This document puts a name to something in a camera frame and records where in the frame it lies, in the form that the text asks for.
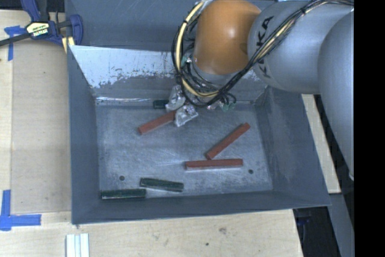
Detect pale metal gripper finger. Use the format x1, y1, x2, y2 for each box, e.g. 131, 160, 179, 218
174, 104, 200, 128
165, 84, 186, 111

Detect red-brown flat block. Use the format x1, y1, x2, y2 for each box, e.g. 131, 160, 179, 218
137, 111, 177, 136
184, 158, 244, 171
205, 122, 251, 161

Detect grey metal bin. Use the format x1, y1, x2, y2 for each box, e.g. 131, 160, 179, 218
63, 0, 332, 225

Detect dark green flat block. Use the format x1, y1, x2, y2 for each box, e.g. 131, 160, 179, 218
139, 177, 185, 193
100, 188, 147, 200

